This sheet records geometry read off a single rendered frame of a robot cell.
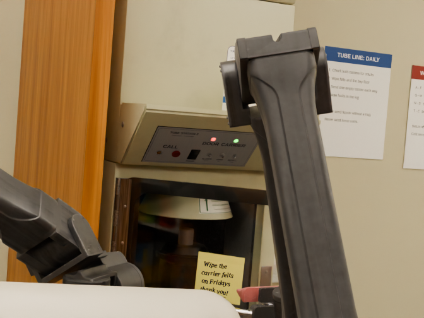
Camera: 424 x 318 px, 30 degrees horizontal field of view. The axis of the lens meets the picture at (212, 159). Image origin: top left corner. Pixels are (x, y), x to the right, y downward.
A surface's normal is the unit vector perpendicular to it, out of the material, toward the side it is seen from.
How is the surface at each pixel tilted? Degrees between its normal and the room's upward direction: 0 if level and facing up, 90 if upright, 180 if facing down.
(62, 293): 25
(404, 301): 90
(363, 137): 90
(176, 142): 135
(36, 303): 40
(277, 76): 67
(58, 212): 54
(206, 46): 90
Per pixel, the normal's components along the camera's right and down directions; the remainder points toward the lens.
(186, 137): 0.25, 0.76
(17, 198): 0.72, -0.53
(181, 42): 0.43, 0.08
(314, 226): -0.06, -0.34
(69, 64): -0.90, -0.05
